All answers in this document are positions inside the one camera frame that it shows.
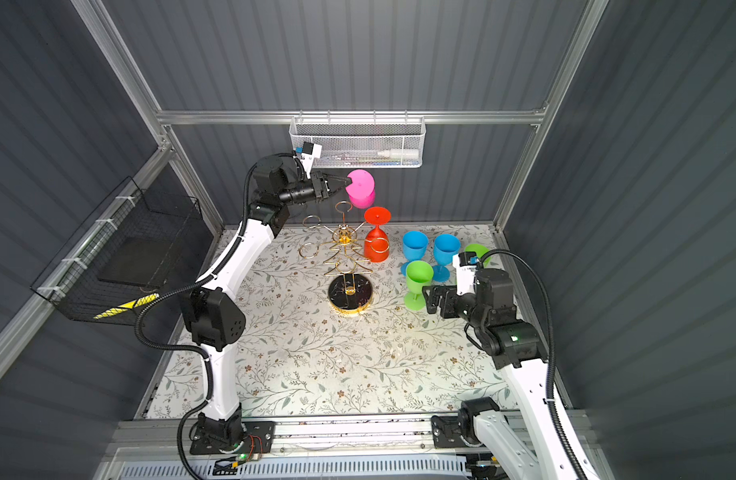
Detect magenta wine glass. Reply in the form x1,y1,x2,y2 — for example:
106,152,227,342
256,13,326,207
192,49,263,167
346,169,376,210

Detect green wine glass back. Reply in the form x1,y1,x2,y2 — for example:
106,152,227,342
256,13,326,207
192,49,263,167
404,260,434,311

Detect green wine glass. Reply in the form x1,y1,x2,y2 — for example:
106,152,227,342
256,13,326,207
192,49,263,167
465,243,490,266
404,260,434,311

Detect blue wine glass front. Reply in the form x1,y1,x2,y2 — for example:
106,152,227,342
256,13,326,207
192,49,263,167
433,234,461,283

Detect blue wine glass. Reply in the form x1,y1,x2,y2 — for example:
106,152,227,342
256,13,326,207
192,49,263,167
401,230,429,275
433,234,461,283

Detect green wine glass front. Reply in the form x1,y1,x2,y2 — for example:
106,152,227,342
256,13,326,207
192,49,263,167
465,243,490,266

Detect red wine glass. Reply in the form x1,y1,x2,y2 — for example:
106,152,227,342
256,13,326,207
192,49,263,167
364,206,392,263

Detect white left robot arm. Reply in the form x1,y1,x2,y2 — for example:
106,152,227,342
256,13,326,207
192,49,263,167
179,153,353,453

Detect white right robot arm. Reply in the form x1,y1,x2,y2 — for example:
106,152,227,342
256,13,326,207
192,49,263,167
423,266,599,479

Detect gold wine glass rack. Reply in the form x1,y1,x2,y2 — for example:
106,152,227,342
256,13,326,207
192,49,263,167
298,201,374,315

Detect white marker in basket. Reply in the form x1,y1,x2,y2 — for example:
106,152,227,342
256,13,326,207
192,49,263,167
377,148,420,162

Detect white perforated vent cover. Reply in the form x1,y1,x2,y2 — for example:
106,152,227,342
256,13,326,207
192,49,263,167
118,455,471,480

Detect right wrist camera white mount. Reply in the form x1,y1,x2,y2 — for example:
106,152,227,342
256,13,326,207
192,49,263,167
453,251,480,296

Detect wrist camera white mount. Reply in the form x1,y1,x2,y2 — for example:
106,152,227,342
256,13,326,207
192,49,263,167
295,141,322,178
453,251,480,296

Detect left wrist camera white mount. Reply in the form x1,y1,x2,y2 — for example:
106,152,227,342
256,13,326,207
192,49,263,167
295,141,322,178

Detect white wire mesh basket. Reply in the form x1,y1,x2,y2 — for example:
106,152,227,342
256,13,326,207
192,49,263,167
289,118,427,169

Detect black wire basket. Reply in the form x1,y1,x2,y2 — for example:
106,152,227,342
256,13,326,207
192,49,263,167
31,184,211,325

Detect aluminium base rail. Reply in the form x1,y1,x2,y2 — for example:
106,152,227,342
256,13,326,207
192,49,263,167
112,410,585,463

